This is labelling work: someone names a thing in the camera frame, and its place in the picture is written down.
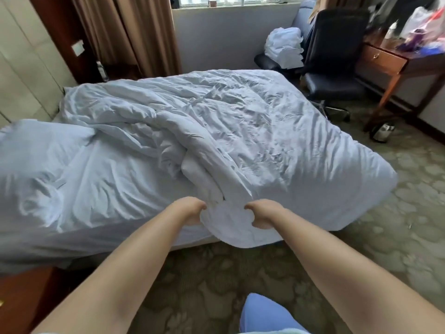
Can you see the person's right forearm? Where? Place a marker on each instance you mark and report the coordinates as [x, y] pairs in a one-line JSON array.
[[347, 281]]

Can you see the white duvet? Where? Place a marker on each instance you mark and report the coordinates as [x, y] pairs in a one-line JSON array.
[[260, 135]]

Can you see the wooden desk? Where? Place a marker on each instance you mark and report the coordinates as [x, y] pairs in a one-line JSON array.
[[382, 62]]

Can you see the person's blue jeans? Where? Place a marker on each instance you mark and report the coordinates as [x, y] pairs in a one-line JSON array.
[[267, 314]]

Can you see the clear water bottle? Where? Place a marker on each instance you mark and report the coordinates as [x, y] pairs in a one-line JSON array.
[[101, 71]]

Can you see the beige padded headboard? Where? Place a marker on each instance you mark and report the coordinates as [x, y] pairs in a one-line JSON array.
[[27, 66]]

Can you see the white wall socket panel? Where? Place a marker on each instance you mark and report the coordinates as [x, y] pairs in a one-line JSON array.
[[78, 48]]

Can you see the person's left forearm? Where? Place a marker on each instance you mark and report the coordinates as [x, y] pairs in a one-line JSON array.
[[114, 281]]

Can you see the beige curtain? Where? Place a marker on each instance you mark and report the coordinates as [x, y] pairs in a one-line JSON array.
[[132, 31]]

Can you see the white pillow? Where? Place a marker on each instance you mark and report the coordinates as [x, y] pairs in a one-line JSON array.
[[31, 159]]

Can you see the white bed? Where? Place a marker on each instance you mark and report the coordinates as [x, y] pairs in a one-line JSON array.
[[104, 191]]

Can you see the person's right hand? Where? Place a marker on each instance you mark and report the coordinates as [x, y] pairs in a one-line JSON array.
[[267, 213]]

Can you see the black office chair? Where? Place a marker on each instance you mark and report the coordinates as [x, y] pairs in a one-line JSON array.
[[333, 55], [264, 61]]

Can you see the person's left hand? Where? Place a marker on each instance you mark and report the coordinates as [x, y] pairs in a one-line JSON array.
[[189, 209]]

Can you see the white plastic bag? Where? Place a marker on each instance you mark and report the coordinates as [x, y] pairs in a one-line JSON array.
[[419, 20]]

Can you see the white bedding bundle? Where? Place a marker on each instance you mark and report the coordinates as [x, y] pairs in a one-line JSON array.
[[285, 46]]

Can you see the white bottle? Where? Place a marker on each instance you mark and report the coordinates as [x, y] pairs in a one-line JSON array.
[[391, 31]]

